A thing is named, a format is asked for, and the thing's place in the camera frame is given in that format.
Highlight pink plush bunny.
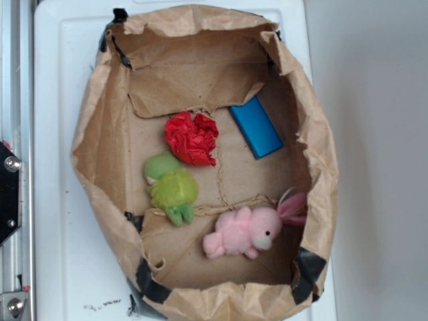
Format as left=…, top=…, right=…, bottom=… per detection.
left=203, top=191, right=307, bottom=259

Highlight brown paper lined box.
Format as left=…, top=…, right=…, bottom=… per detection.
left=72, top=4, right=338, bottom=320

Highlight red crumpled tissue paper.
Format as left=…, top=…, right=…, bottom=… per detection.
left=165, top=112, right=219, bottom=167

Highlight green plush frog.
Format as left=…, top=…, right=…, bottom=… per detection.
left=144, top=151, right=199, bottom=227

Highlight blue rectangular block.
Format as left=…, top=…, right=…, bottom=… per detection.
left=229, top=96, right=284, bottom=159

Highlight black metal bracket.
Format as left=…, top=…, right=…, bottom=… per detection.
left=0, top=141, right=22, bottom=245

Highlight aluminium frame rail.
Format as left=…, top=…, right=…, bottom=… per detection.
left=1, top=1, right=37, bottom=320

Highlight silver corner bracket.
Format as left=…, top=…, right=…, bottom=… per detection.
left=0, top=292, right=31, bottom=321

